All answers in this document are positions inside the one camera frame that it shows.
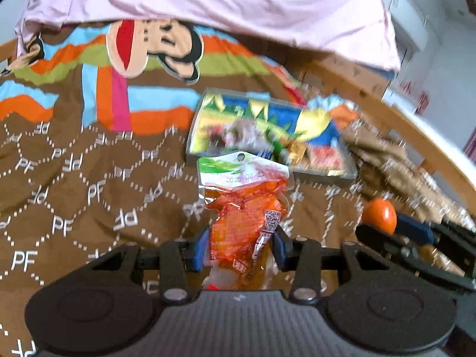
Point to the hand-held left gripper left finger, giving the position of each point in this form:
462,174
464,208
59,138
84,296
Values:
199,253

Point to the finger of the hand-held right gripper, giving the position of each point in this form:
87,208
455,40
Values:
409,256
414,228

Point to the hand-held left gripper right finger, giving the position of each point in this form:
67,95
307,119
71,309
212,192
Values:
282,249

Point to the orange tangerine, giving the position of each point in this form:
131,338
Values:
379,214

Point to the orange chicken pouch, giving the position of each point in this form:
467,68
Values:
241,212

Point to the clear rice cracker packet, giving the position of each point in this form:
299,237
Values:
323,156

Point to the metal tray with dinosaur print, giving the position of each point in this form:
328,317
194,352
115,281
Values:
238,119

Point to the white bedding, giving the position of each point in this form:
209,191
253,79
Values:
438,134

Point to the brown cartoon printed blanket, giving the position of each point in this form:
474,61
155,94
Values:
93,174

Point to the white air conditioner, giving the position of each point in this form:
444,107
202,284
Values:
405,18

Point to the pink bed sheet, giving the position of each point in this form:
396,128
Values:
223,0

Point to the wooden bed frame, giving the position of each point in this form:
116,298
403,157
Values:
420,145

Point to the red wall decoration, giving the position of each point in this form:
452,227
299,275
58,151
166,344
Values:
416,96

